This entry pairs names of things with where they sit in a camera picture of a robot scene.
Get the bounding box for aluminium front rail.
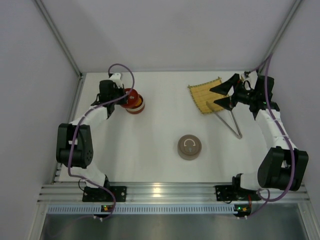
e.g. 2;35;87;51
37;181;310;205

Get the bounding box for slotted grey cable duct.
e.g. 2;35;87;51
47;203;251;215

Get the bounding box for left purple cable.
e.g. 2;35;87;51
67;63;136;221

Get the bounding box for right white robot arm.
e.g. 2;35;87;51
210;73;309;193

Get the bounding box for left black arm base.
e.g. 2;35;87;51
82;186;127;203

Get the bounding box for beige-based steel container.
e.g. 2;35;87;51
178;149;201;161

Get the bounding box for beige round lid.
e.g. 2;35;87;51
177;134;202;153

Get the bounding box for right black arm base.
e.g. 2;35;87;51
214;184;261;203

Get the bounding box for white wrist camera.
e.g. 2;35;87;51
108;72;123;86
240;71;251;82

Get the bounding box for red-based steel container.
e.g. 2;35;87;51
125;95;145;115

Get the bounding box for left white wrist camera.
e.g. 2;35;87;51
108;72;123;86

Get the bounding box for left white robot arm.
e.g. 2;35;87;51
56;78;128;193

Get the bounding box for metal tongs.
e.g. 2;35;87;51
205;99;243;140

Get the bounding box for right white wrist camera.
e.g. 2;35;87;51
240;71;251;82

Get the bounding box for bamboo mat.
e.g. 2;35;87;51
187;77;224;115

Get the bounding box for red round lid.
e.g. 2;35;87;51
121;88;140;109

